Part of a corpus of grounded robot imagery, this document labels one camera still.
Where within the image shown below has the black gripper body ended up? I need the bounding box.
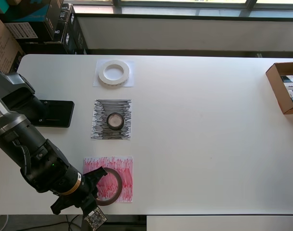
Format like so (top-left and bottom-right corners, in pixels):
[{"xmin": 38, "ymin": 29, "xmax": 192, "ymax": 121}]
[{"xmin": 50, "ymin": 169, "xmax": 99, "ymax": 215}]

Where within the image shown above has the red tape roll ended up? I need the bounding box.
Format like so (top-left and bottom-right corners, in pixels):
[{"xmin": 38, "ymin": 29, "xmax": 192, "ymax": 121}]
[{"xmin": 94, "ymin": 167, "xmax": 123, "ymax": 206}]

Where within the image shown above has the black tape roll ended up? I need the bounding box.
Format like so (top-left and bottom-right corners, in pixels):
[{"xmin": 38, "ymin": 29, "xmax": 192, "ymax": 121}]
[{"xmin": 105, "ymin": 112, "xmax": 125, "ymax": 131}]

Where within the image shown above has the white tape roll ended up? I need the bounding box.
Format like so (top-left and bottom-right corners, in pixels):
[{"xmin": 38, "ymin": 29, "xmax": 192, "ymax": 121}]
[{"xmin": 98, "ymin": 60, "xmax": 130, "ymax": 89}]

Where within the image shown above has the red scribbled paper sheet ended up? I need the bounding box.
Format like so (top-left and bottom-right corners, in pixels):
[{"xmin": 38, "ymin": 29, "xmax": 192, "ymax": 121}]
[{"xmin": 78, "ymin": 156, "xmax": 134, "ymax": 204}]

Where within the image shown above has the black scribbled paper sheet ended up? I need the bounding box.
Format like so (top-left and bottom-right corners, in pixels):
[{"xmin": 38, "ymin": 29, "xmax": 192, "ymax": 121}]
[{"xmin": 90, "ymin": 99, "xmax": 132, "ymax": 141}]

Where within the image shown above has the blank white paper sheet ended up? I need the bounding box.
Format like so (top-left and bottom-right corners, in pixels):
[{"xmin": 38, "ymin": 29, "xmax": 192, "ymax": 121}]
[{"xmin": 92, "ymin": 59, "xmax": 135, "ymax": 88}]

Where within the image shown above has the white adjacent table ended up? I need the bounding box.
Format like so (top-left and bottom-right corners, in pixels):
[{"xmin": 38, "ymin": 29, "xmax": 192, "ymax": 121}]
[{"xmin": 146, "ymin": 215, "xmax": 293, "ymax": 231}]

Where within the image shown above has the black box white lettering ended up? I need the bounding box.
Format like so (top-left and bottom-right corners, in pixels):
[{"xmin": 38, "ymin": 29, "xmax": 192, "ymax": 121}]
[{"xmin": 44, "ymin": 2, "xmax": 74, "ymax": 44}]

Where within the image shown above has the box with text panel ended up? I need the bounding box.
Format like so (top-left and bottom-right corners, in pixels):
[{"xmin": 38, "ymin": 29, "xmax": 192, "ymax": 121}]
[{"xmin": 4, "ymin": 22, "xmax": 40, "ymax": 45}]

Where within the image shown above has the teal and black carton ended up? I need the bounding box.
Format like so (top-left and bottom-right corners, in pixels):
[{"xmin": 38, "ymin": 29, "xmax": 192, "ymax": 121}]
[{"xmin": 0, "ymin": 0, "xmax": 53, "ymax": 24}]

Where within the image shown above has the open cardboard box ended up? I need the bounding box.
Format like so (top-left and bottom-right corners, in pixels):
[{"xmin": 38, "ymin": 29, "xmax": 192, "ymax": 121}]
[{"xmin": 266, "ymin": 62, "xmax": 293, "ymax": 115}]

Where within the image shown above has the black floor cable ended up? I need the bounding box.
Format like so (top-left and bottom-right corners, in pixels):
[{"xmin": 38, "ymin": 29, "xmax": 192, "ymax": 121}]
[{"xmin": 47, "ymin": 214, "xmax": 86, "ymax": 231}]

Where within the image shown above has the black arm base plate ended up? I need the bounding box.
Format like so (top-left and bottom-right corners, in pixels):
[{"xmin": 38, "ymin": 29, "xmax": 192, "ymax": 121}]
[{"xmin": 32, "ymin": 100, "xmax": 75, "ymax": 128}]

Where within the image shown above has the white floor cable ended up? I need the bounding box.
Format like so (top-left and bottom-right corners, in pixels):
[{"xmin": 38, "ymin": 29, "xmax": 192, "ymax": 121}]
[{"xmin": 0, "ymin": 213, "xmax": 10, "ymax": 231}]

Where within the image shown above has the dark window frame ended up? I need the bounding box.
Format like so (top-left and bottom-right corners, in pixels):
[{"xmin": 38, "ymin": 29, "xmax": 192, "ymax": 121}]
[{"xmin": 71, "ymin": 0, "xmax": 293, "ymax": 21}]

